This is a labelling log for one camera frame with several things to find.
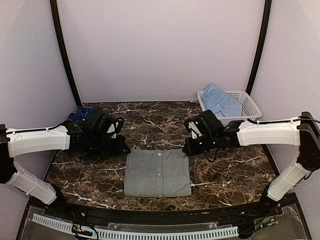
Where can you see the white plastic basket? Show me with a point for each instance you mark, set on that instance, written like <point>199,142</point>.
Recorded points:
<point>249,109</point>

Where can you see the black frame post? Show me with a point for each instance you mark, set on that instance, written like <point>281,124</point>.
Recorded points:
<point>63,51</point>
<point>260,46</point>

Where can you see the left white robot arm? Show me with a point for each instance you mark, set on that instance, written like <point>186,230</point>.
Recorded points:
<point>70,135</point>

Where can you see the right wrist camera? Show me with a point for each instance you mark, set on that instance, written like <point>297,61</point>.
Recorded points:
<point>206,123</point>

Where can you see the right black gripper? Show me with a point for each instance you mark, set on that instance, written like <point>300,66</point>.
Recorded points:
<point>191,150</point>

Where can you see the grey long sleeve shirt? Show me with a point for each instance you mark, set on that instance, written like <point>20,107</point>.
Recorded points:
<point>157,174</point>

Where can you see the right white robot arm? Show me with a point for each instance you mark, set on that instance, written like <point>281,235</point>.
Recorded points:
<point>301,131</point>

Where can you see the white slotted cable duct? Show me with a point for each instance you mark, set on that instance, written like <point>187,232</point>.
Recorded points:
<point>107,234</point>

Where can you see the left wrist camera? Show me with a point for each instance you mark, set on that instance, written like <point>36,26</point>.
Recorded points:
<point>102,122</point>

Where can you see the right black frame post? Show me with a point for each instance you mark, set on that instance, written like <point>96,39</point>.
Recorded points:
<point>260,46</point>

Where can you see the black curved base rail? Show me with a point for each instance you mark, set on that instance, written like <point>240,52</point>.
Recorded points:
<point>244,216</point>

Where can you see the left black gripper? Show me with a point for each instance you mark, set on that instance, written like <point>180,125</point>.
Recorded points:
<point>118,149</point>

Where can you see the left black frame post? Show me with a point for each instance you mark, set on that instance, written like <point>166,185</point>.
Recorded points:
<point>63,51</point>

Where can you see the light blue shirt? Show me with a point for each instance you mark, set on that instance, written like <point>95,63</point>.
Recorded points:
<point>220,103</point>

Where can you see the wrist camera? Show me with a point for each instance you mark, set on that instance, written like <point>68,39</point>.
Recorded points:
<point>102,122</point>
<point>206,123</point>

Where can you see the blue plaid folded shirt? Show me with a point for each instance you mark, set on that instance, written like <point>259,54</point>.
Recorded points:
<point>83,114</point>

